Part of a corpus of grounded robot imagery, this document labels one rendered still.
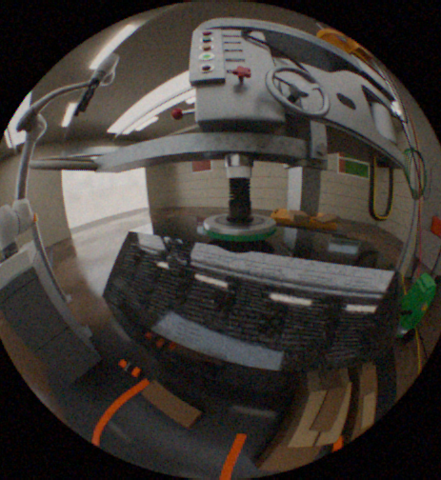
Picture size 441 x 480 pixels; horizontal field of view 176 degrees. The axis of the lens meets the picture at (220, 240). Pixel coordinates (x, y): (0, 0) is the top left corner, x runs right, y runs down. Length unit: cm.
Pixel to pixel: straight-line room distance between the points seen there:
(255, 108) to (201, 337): 53
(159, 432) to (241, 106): 130
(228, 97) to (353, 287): 50
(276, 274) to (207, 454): 96
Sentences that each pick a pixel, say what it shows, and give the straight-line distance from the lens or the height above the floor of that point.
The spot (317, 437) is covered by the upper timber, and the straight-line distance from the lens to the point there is 86.
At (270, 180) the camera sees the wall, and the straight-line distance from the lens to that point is 653.
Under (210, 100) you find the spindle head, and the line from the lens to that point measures 36.
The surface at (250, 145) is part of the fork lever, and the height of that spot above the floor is 108.
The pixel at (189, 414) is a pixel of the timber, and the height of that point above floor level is 14.
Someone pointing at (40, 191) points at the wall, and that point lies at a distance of 703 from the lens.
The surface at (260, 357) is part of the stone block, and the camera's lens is 35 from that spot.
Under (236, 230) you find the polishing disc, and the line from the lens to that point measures 32.
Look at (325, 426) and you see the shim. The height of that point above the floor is 26.
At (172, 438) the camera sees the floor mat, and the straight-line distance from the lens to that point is 101.
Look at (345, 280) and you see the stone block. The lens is 37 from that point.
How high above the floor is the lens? 97
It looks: 21 degrees down
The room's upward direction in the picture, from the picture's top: 2 degrees counter-clockwise
